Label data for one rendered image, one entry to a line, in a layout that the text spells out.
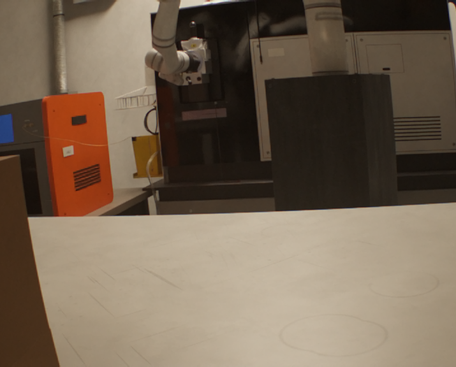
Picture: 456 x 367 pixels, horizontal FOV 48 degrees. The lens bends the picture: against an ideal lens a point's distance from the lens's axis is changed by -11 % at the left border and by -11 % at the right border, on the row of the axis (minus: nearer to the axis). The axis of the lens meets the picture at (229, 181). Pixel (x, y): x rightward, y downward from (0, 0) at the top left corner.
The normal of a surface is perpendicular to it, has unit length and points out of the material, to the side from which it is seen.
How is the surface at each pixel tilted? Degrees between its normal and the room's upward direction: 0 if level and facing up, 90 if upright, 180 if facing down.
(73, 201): 90
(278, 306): 0
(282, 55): 90
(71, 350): 0
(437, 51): 90
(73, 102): 90
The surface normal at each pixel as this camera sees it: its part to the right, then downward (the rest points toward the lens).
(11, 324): 0.99, -0.07
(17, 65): -0.25, 0.17
